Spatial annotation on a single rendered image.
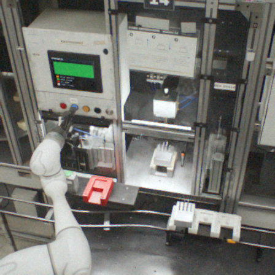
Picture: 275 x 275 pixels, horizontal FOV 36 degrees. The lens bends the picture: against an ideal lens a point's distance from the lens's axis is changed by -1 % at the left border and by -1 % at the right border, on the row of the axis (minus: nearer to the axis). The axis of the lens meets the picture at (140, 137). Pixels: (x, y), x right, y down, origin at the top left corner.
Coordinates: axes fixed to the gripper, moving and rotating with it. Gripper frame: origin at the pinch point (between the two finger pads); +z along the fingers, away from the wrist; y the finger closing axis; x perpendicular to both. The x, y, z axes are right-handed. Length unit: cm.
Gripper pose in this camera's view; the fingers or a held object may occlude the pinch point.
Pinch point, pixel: (72, 112)
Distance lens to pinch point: 212.4
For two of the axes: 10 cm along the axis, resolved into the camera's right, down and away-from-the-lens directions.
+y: -0.2, -7.6, -6.5
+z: 2.3, -6.4, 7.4
